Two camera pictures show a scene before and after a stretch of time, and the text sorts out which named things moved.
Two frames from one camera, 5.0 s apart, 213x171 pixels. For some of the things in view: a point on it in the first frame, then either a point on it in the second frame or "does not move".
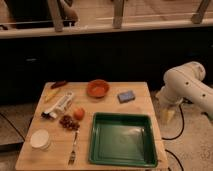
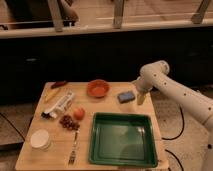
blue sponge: (124, 97) does not move
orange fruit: (79, 113) does not move
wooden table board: (59, 138) does not move
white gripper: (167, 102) -> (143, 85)
